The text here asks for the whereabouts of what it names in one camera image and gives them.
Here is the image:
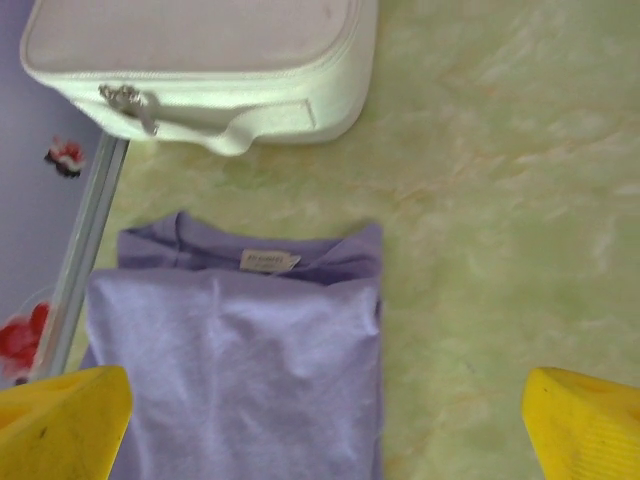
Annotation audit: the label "aluminium side frame rail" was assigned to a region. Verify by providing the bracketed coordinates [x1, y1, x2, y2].
[37, 134, 131, 381]

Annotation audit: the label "purple t-shirt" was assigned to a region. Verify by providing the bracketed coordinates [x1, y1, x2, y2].
[82, 209, 386, 480]

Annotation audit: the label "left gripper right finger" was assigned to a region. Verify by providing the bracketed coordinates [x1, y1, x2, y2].
[522, 367, 640, 480]

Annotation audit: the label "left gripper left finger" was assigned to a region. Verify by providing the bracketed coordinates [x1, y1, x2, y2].
[0, 364, 134, 480]

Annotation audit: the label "white zippered case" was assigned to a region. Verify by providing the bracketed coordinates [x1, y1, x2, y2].
[19, 0, 379, 157]

